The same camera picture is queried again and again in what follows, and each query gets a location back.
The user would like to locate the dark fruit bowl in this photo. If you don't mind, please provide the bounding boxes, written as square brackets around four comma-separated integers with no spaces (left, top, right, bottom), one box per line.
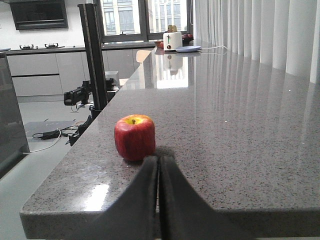
[182,33,194,46]

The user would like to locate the blue plate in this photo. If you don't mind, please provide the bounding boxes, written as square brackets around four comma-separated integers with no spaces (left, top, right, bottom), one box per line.
[175,45,202,53]

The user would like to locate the white curtain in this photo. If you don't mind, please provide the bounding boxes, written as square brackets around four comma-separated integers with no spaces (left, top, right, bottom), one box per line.
[192,0,320,84]

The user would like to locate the red yellow apple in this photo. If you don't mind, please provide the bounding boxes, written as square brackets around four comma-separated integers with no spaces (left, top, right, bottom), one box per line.
[114,114,156,161]

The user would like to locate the white toaster cable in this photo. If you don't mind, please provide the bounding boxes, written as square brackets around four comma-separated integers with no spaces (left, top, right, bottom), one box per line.
[199,45,229,51]

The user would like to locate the dark range hood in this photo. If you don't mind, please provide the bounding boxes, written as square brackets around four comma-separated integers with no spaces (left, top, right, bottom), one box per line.
[9,0,68,31]

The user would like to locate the grey kitchen cabinets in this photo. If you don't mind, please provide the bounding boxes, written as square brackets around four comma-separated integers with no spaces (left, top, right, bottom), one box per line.
[7,48,140,97]

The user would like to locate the black power adapter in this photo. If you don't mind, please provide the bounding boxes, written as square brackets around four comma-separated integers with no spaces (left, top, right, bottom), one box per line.
[32,129,61,140]

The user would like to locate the white toaster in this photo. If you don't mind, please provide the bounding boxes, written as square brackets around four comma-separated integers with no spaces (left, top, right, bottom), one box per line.
[163,24,183,52]

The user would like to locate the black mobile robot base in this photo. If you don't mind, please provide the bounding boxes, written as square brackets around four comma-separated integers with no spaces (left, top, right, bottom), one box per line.
[63,3,117,146]

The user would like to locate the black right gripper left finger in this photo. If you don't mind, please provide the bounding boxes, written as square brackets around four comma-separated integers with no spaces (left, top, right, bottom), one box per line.
[67,156,158,240]

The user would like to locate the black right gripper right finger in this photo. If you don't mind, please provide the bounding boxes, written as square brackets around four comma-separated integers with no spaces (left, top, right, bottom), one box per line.
[159,156,254,240]

